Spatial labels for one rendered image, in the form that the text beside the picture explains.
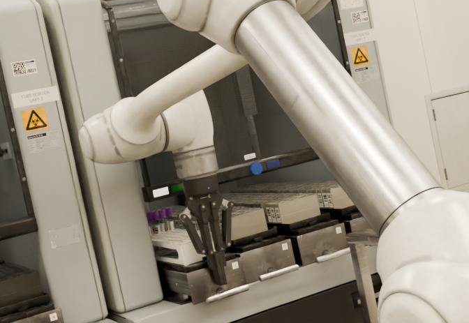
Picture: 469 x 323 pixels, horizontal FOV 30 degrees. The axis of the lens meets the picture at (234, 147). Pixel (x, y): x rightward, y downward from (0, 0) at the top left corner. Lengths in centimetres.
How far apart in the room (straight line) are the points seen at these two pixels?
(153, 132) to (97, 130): 11
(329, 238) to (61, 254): 63
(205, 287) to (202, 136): 33
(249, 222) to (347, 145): 99
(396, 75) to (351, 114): 264
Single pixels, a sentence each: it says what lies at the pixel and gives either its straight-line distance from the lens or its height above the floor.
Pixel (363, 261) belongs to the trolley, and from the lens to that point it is 188.
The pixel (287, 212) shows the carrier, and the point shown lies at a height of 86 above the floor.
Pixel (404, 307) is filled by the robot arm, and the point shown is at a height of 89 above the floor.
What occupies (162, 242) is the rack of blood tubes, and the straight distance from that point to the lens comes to 201.
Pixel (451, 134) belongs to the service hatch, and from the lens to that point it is 391.
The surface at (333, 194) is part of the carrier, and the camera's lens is 219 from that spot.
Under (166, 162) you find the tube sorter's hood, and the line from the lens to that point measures 199.
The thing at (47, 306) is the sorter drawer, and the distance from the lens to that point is 184.
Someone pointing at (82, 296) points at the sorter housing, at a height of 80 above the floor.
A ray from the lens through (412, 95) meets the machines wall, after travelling 380.
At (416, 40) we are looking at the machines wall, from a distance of 384.
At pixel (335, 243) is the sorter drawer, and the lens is 211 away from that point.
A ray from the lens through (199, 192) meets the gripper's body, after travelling 184.
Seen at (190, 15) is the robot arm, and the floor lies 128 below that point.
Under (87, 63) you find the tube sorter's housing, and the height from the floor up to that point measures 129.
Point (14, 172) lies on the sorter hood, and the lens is 188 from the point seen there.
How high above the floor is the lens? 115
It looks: 3 degrees down
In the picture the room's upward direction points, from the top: 12 degrees counter-clockwise
